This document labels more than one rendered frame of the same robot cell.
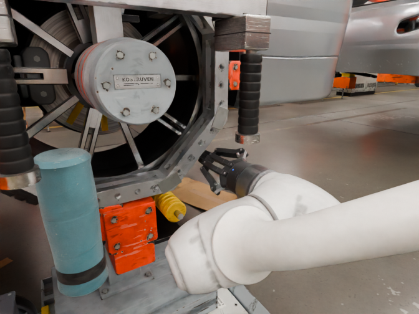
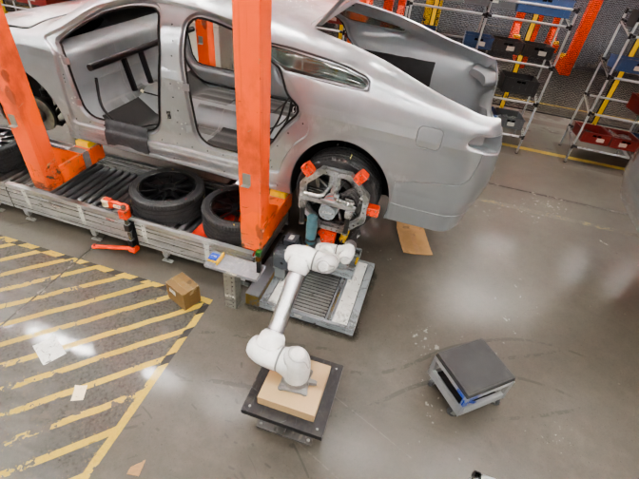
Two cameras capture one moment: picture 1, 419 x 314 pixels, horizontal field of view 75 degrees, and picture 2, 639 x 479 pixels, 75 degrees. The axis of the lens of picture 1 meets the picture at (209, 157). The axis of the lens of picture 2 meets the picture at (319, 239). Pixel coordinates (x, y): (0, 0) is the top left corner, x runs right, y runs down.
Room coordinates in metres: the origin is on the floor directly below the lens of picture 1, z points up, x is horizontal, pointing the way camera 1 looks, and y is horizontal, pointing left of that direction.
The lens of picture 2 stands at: (-1.36, -1.62, 2.64)
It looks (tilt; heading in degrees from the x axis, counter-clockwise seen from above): 39 degrees down; 45
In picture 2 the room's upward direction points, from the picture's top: 7 degrees clockwise
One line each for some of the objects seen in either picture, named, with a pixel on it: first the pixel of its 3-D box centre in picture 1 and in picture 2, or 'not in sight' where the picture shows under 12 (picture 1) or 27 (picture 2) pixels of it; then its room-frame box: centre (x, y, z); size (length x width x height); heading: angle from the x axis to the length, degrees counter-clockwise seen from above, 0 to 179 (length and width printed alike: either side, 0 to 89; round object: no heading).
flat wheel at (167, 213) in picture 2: not in sight; (168, 196); (-0.15, 1.59, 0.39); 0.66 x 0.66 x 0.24
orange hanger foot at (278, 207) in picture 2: not in sight; (272, 202); (0.32, 0.62, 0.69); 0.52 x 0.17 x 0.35; 31
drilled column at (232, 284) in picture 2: not in sight; (232, 285); (-0.21, 0.42, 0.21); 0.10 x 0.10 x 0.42; 31
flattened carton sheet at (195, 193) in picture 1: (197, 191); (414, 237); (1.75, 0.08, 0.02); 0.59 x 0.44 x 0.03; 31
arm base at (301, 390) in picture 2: not in sight; (299, 378); (-0.39, -0.63, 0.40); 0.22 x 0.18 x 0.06; 127
